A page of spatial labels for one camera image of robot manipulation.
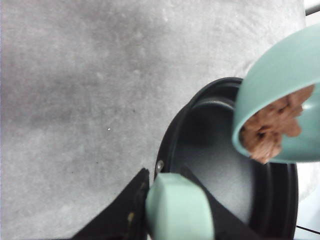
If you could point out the brown beef cubes pile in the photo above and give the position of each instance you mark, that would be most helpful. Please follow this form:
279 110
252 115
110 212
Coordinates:
262 133

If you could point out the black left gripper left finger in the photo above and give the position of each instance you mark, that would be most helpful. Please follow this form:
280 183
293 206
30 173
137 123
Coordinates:
124 218

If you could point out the black frying pan green handle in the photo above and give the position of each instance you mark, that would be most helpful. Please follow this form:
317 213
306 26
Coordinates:
263 196

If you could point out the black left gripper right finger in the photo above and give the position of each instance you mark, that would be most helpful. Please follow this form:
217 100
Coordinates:
226 225

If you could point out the teal green bowl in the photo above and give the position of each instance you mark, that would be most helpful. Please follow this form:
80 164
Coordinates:
290 65

